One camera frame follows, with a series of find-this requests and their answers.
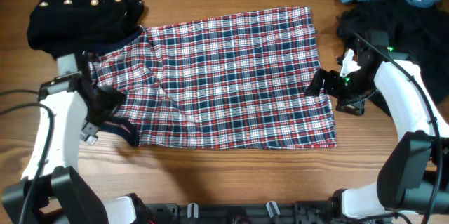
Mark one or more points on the black mesh garment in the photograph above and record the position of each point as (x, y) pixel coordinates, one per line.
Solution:
(420, 32)

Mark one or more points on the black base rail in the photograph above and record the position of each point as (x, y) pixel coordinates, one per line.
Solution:
(314, 212)

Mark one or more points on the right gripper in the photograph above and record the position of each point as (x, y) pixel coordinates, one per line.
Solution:
(330, 84)

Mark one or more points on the black knit garment with buttons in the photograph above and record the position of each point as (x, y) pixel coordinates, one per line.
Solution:
(61, 27)

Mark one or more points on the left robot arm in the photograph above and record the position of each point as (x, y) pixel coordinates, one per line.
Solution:
(51, 189)

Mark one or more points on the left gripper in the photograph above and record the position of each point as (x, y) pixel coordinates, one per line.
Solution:
(114, 98)

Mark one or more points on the red blue plaid garment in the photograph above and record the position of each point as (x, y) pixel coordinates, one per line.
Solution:
(234, 81)

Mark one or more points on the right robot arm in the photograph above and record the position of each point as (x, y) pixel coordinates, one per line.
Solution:
(414, 179)

